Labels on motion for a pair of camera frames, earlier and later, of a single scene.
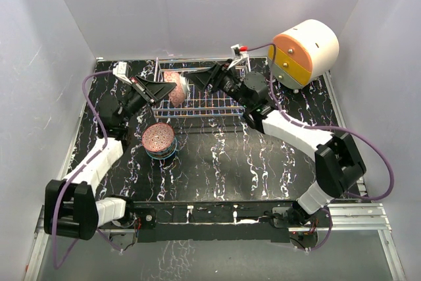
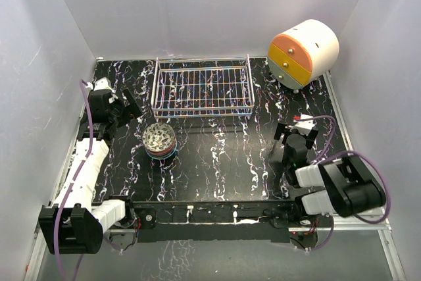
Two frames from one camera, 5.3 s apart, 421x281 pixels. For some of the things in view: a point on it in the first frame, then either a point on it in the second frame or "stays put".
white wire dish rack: x=199 y=87 stays put
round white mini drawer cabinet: x=305 y=52 stays put
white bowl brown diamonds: x=158 y=137 to x=161 y=153
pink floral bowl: x=180 y=91 to x=158 y=137
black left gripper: x=154 y=91 to x=127 y=113
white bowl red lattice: x=162 y=153 stays put
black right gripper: x=215 y=76 to x=310 y=137
